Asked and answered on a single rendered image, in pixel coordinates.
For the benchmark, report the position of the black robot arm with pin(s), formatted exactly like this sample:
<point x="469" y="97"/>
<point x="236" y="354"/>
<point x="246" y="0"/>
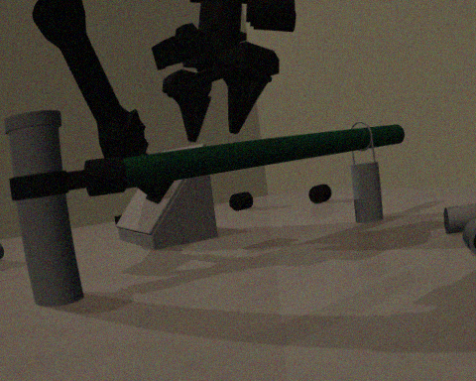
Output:
<point x="121" y="133"/>

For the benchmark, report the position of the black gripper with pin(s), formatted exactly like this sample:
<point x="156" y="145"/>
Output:
<point x="245" y="68"/>

